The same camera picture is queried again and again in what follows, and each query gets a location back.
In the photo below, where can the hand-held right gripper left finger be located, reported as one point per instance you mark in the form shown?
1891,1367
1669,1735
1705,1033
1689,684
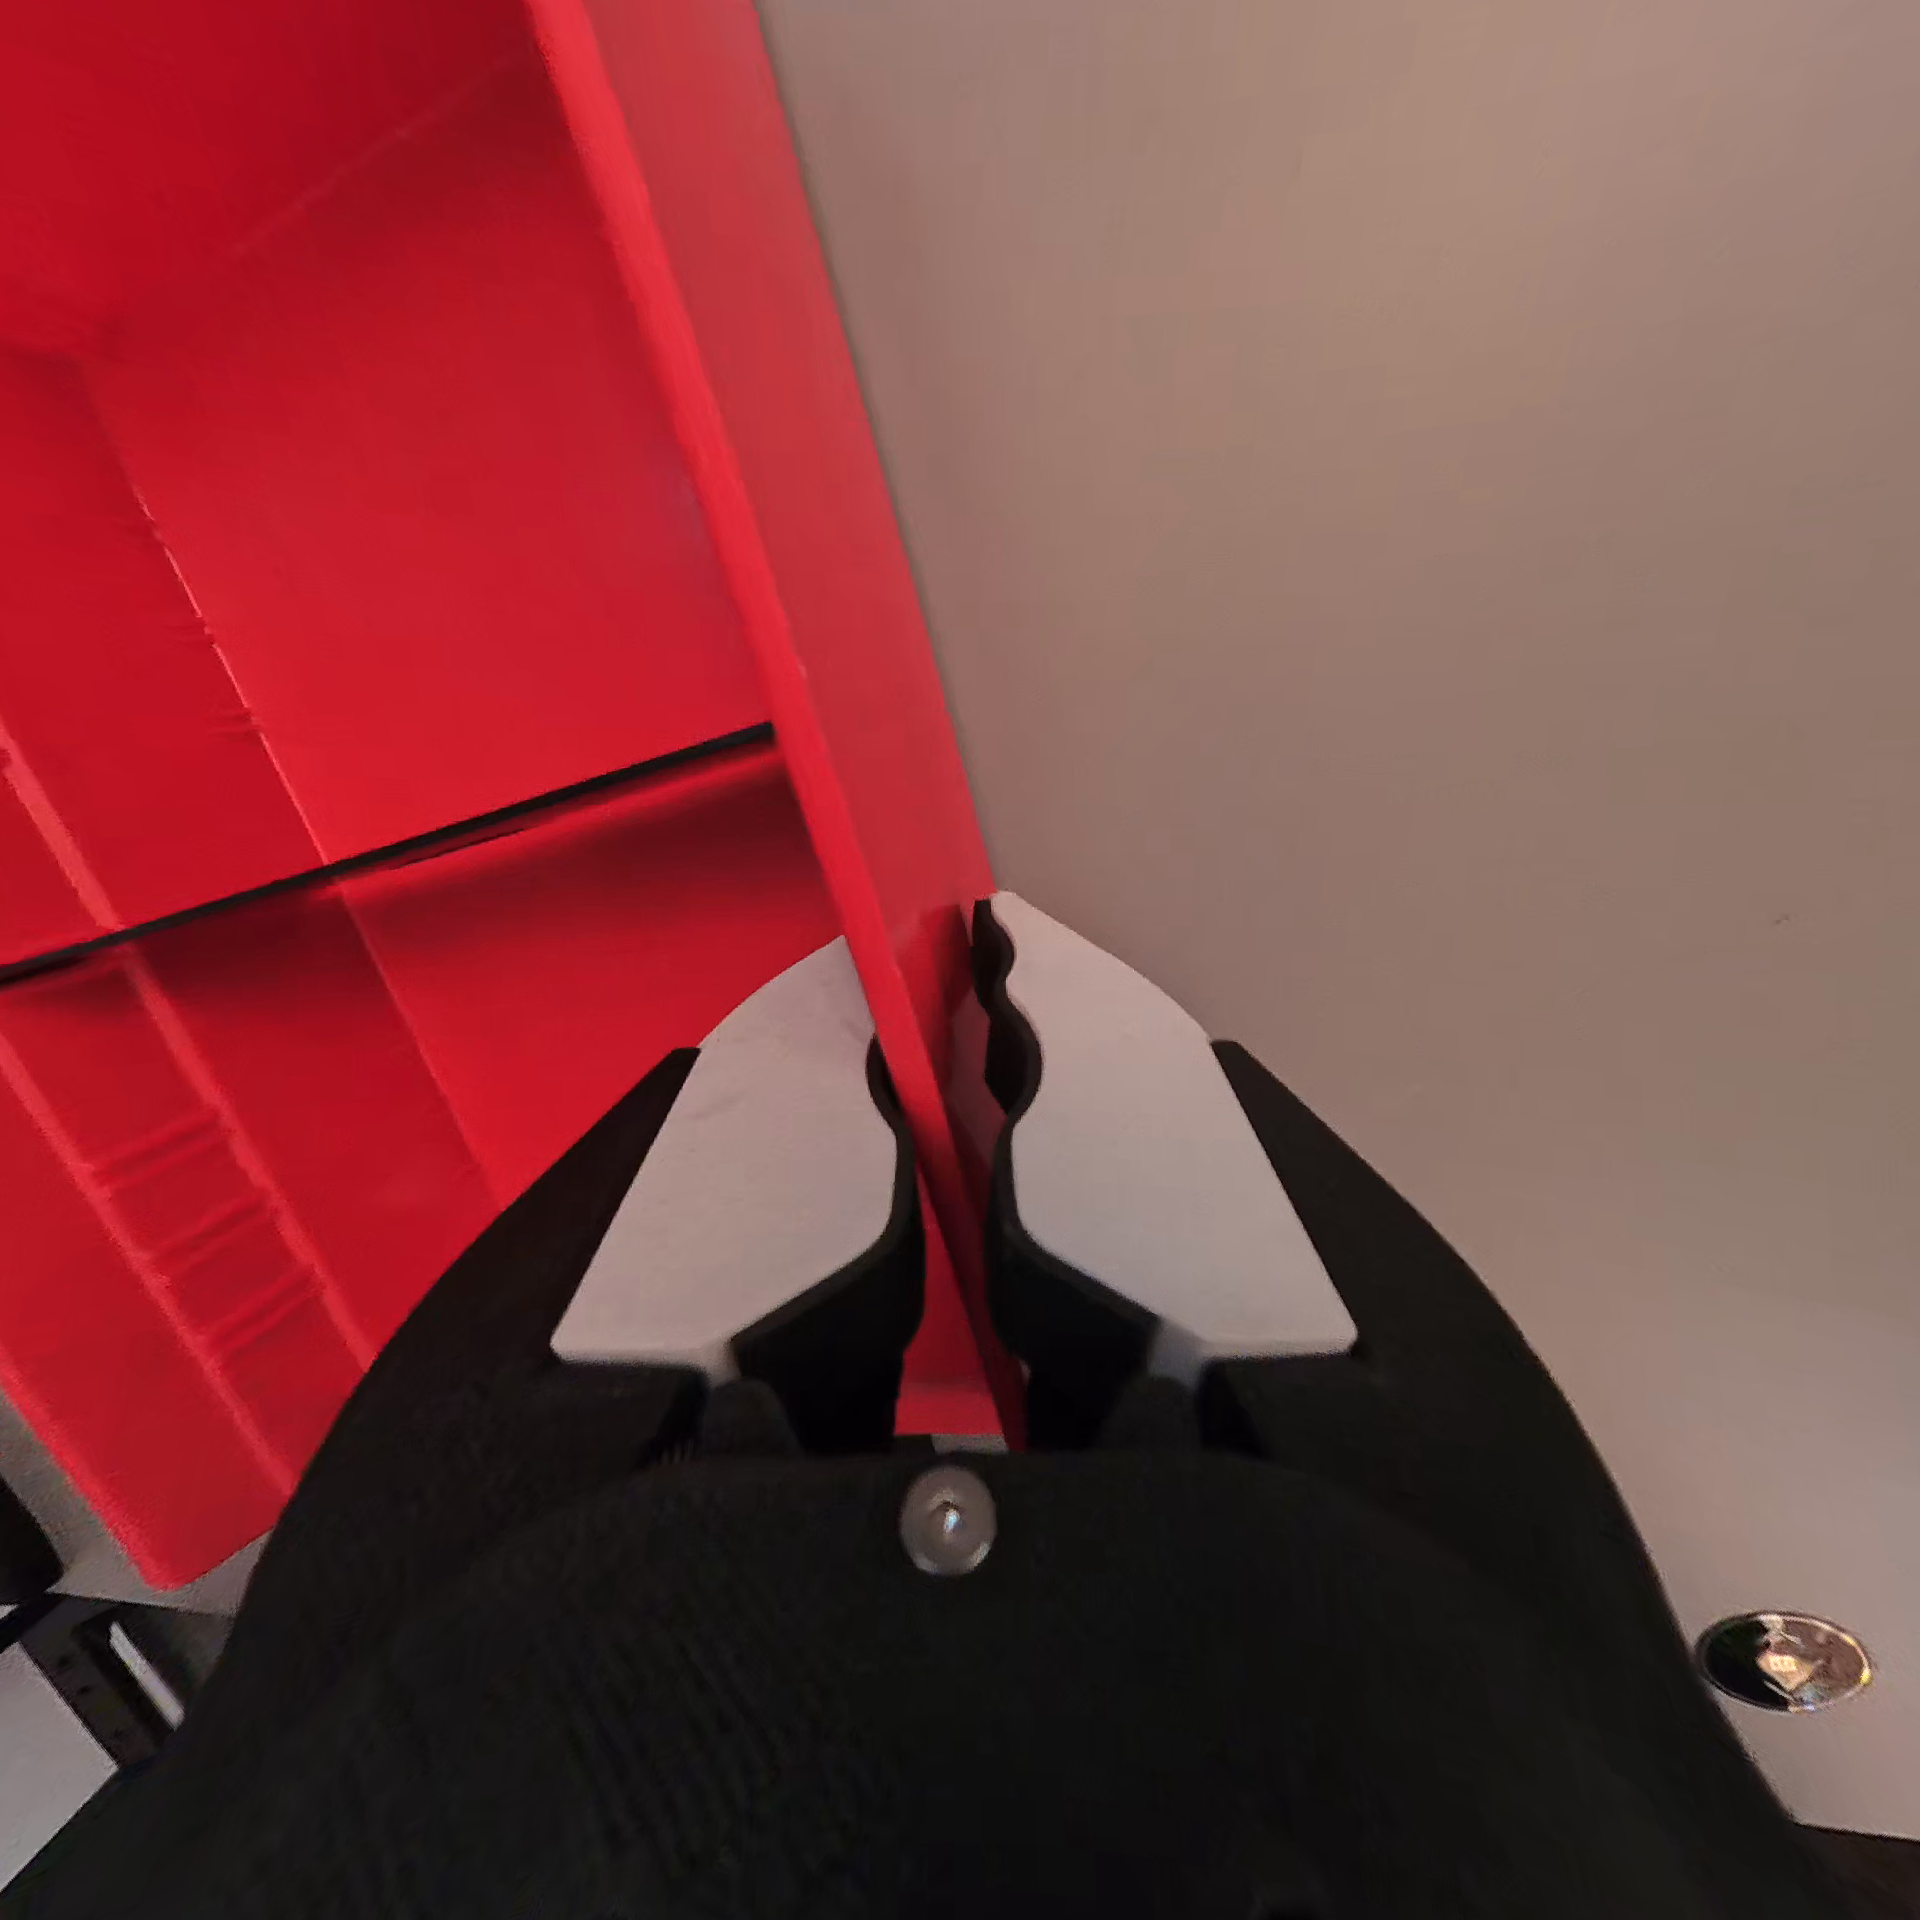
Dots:
735,1185

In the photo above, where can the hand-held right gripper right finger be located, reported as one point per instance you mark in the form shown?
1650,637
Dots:
1154,1185

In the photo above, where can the red plastic bin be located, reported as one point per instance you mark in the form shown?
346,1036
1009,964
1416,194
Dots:
420,524

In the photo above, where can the black bin divider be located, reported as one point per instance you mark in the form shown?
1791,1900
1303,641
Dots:
450,841

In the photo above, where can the metal table grommet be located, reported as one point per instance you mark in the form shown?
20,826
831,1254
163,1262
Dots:
1786,1659

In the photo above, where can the black metal table frame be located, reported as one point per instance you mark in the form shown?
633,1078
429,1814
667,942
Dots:
89,1681

